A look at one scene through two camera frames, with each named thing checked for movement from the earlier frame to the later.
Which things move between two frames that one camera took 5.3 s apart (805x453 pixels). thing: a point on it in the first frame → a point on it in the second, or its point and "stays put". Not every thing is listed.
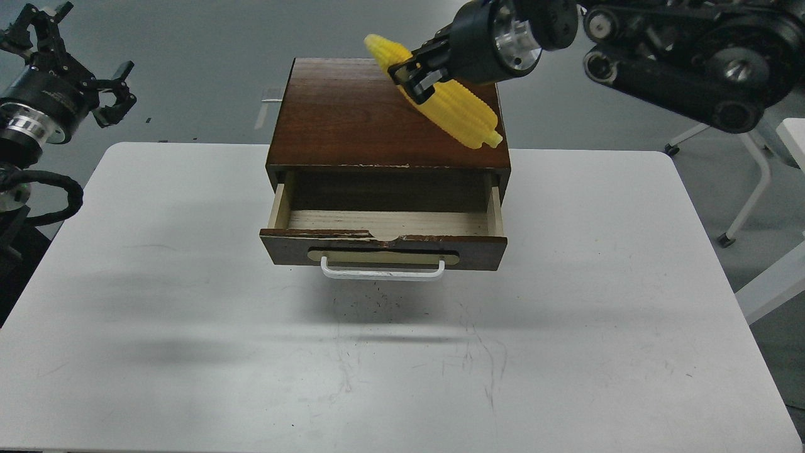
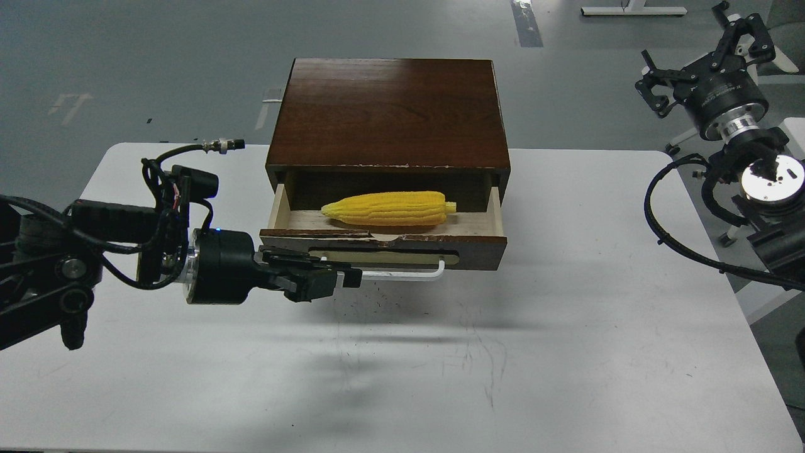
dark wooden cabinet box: x=348 y=138 stays put
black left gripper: x=53 y=83 → x=221 y=269
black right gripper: x=489 y=40 → x=719 y=95
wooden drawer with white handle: x=383 y=244 stays put
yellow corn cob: x=460 y=112 → x=406 y=208
